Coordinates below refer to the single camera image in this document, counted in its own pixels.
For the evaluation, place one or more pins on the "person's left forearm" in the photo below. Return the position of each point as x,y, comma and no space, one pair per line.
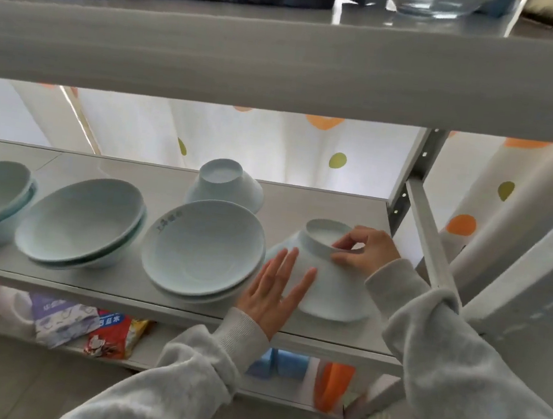
177,379

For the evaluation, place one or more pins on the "red snack packet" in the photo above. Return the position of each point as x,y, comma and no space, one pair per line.
112,337

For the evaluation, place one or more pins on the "purple and white packet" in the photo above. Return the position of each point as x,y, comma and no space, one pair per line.
59,321

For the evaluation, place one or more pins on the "person's right hand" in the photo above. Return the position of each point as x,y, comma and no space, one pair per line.
376,250

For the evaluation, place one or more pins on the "person's left middle finger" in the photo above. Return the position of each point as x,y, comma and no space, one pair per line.
273,270

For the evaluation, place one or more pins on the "white plastic bag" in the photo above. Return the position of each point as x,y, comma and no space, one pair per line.
4,302

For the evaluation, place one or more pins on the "white metal shelf rack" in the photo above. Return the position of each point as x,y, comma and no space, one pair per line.
223,61

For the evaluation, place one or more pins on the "person's left thumb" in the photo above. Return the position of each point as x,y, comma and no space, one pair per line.
305,284

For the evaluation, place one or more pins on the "white dotted curtain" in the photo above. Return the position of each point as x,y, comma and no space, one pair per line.
264,141

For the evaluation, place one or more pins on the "orange plastic item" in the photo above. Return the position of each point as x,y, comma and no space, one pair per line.
332,387

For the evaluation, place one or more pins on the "yellow packet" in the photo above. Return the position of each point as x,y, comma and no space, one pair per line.
139,330

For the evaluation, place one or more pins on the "pale blue upturned bowl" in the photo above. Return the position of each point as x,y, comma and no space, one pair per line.
337,288
227,184

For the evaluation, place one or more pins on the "person's left hand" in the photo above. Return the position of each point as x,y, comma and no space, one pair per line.
266,300

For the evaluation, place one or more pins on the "blue plastic container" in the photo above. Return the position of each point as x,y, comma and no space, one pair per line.
283,364

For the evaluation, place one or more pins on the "person's right thumb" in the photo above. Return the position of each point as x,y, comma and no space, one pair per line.
346,260

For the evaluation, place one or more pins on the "person's right forearm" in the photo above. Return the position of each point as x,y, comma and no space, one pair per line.
461,377

